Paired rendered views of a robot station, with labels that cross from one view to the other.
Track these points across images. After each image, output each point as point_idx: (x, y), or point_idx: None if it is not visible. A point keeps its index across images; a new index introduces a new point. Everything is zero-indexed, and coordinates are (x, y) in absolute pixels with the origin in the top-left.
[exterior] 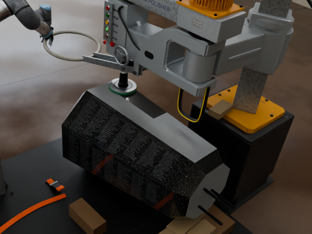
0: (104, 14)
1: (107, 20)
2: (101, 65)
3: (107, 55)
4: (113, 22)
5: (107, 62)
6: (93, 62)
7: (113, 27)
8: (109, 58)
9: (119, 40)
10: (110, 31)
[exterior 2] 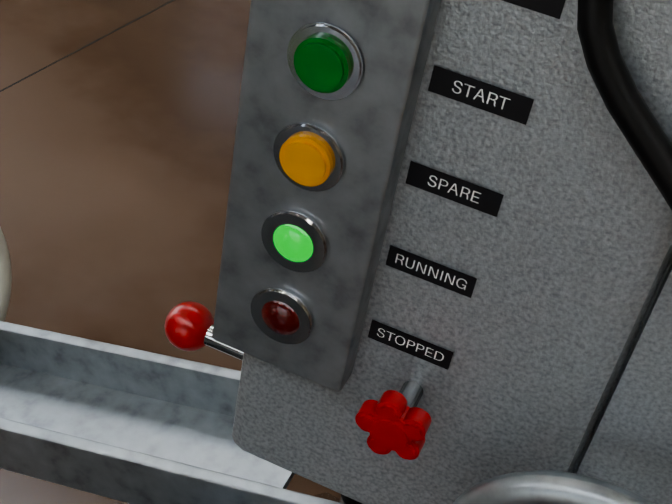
0: (260, 45)
1: (328, 138)
2: (125, 501)
3: (128, 352)
4: (414, 148)
5: (215, 494)
6: (15, 463)
7: (402, 217)
8: (165, 382)
9: (490, 367)
10: (363, 277)
